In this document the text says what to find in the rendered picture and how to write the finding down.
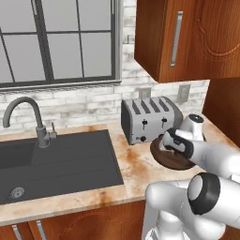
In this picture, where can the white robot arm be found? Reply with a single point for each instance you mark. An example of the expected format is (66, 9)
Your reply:
(175, 203)

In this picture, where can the dark brown bowl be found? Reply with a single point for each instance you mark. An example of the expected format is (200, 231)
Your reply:
(168, 161)

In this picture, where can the silver four-slot toaster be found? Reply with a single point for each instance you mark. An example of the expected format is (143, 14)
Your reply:
(142, 120)

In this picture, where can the dark grey sink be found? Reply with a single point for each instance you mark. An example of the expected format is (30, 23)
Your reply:
(72, 168)

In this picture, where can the grey curved tap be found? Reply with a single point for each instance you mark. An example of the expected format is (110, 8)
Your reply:
(40, 131)

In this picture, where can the dark-framed window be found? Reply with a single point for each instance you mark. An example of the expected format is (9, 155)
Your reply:
(62, 40)

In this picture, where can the brown tall wooden panel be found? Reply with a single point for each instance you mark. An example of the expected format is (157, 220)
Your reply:
(223, 106)

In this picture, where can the wide brown base cupboard door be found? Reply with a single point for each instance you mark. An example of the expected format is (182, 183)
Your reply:
(93, 223)

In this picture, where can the narrow brown base cupboard door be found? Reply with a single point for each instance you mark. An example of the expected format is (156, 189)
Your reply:
(6, 233)

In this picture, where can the grey wall socket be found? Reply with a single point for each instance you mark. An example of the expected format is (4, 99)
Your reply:
(145, 93)
(183, 93)

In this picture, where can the brown wall cupboard side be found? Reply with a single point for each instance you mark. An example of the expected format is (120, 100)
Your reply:
(146, 34)

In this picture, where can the brown wall cupboard door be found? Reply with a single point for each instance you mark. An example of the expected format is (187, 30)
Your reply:
(206, 40)

